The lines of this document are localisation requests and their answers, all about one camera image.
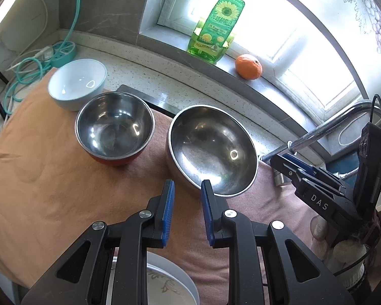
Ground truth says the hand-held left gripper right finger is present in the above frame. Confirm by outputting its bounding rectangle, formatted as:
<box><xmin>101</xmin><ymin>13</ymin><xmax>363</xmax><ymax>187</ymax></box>
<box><xmin>201</xmin><ymin>179</ymin><xmax>356</xmax><ymax>305</ymax></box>

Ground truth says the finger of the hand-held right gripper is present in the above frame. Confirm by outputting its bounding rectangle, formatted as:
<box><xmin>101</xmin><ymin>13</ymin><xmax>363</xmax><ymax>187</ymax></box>
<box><xmin>282</xmin><ymin>153</ymin><xmax>351</xmax><ymax>194</ymax></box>
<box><xmin>270</xmin><ymin>155</ymin><xmax>308</xmax><ymax>183</ymax></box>

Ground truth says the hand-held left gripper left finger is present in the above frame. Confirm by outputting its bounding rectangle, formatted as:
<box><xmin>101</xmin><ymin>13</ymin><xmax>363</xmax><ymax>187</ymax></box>
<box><xmin>21</xmin><ymin>179</ymin><xmax>175</xmax><ymax>305</ymax></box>

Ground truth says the large steel bowl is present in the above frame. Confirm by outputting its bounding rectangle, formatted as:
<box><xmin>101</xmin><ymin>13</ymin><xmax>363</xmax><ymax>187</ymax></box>
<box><xmin>167</xmin><ymin>105</ymin><xmax>259</xmax><ymax>197</ymax></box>

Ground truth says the large floral white plate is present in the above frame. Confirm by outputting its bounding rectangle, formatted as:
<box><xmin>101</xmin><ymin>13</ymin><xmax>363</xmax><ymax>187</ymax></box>
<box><xmin>114</xmin><ymin>250</ymin><xmax>200</xmax><ymax>305</ymax></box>

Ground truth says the red steel bowl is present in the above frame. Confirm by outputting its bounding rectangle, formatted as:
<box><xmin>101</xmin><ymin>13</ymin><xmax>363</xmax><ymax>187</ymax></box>
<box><xmin>75</xmin><ymin>91</ymin><xmax>155</xmax><ymax>167</ymax></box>

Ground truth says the light blue ceramic bowl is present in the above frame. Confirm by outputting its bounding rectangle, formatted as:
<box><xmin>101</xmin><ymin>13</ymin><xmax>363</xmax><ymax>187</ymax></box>
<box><xmin>48</xmin><ymin>59</ymin><xmax>108</xmax><ymax>112</ymax></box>

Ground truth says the person's right hand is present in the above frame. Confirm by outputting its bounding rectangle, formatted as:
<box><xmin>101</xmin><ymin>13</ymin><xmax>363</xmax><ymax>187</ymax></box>
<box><xmin>310</xmin><ymin>214</ymin><xmax>369</xmax><ymax>270</ymax></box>

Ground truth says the flexible faucet sprayer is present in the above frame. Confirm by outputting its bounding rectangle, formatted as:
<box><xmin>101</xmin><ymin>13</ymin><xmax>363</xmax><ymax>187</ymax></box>
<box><xmin>337</xmin><ymin>168</ymin><xmax>359</xmax><ymax>179</ymax></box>

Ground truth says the chrome faucet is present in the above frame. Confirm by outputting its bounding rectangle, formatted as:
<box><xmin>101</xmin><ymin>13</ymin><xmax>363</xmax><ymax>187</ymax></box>
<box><xmin>257</xmin><ymin>100</ymin><xmax>373</xmax><ymax>188</ymax></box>

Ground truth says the orange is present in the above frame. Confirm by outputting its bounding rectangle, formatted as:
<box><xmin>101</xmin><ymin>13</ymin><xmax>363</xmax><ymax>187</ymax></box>
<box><xmin>235</xmin><ymin>54</ymin><xmax>263</xmax><ymax>80</ymax></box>

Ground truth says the white framed window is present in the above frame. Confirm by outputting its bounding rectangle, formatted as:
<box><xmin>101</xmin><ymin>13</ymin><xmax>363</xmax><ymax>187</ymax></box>
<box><xmin>140</xmin><ymin>0</ymin><xmax>381</xmax><ymax>118</ymax></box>

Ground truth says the peach towel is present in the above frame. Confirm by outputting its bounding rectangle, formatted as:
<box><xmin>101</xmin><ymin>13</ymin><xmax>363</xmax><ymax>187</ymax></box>
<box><xmin>0</xmin><ymin>67</ymin><xmax>337</xmax><ymax>305</ymax></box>

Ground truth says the green dish soap bottle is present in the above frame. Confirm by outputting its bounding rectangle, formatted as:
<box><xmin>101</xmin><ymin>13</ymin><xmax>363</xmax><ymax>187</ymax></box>
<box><xmin>187</xmin><ymin>0</ymin><xmax>255</xmax><ymax>66</ymax></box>

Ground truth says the grape print roller blind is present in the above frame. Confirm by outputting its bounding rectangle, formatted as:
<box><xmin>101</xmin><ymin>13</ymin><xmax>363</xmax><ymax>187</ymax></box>
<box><xmin>317</xmin><ymin>0</ymin><xmax>381</xmax><ymax>58</ymax></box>

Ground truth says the teal cable and power strip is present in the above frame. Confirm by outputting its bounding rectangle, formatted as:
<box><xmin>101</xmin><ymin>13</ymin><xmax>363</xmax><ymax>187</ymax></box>
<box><xmin>3</xmin><ymin>0</ymin><xmax>83</xmax><ymax>115</ymax></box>

